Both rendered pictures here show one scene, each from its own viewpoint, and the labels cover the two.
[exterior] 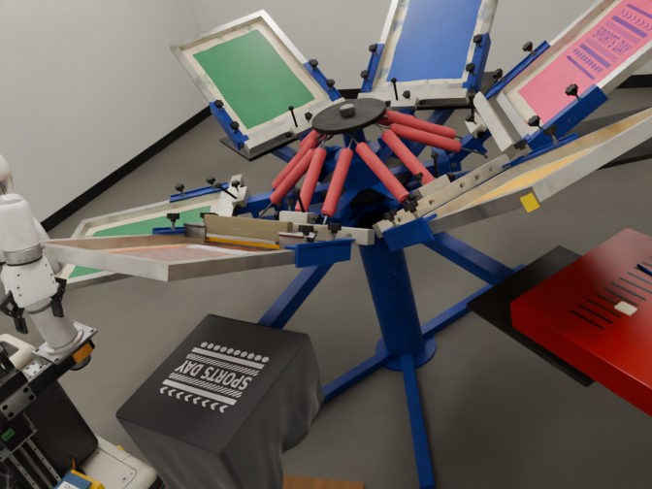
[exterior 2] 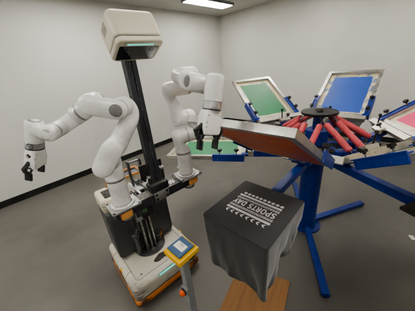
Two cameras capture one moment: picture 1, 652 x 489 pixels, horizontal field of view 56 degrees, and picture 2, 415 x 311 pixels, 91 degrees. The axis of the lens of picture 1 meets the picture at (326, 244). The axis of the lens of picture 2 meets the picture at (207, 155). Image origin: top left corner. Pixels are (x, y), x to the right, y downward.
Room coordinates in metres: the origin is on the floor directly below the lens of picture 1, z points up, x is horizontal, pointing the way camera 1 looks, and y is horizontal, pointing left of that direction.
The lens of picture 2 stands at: (0.44, 0.60, 1.80)
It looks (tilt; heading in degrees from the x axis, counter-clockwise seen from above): 24 degrees down; 7
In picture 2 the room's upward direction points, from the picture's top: 6 degrees counter-clockwise
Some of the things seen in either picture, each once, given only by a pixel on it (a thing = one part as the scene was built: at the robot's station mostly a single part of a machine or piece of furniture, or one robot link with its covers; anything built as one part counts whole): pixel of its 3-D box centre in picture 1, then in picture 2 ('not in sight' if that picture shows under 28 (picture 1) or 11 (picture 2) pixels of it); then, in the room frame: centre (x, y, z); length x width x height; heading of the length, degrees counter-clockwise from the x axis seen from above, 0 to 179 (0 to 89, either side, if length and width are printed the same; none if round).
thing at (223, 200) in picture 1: (164, 215); (222, 139); (2.51, 0.66, 1.05); 1.08 x 0.61 x 0.23; 81
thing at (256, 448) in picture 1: (285, 432); (283, 247); (1.38, 0.30, 0.74); 0.46 x 0.04 x 0.42; 141
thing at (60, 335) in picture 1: (50, 321); (183, 162); (1.66, 0.90, 1.21); 0.16 x 0.13 x 0.15; 46
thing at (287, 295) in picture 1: (298, 290); (286, 181); (1.89, 0.15, 0.89); 1.24 x 0.06 x 0.06; 141
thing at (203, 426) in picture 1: (213, 374); (254, 207); (1.50, 0.46, 0.95); 0.48 x 0.44 x 0.01; 141
